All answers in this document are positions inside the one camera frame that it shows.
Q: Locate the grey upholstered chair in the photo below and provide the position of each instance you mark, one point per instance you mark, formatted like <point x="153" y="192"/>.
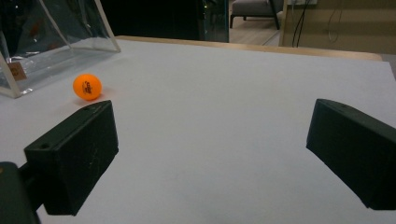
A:
<point x="255" y="9"/>

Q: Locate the dark glass cabinet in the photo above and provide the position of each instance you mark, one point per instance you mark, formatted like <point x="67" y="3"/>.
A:
<point x="214" y="20"/>

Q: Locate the orange ping pong ball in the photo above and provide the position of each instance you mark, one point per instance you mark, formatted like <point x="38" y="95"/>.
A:
<point x="87" y="86"/>

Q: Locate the clear plastic bag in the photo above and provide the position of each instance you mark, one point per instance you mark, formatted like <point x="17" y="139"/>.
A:
<point x="46" y="43"/>

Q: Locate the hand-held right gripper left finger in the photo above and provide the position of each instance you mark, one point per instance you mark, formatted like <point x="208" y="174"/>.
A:
<point x="74" y="155"/>

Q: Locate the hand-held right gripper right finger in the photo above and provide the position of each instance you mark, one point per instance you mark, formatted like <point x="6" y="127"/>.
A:
<point x="355" y="152"/>

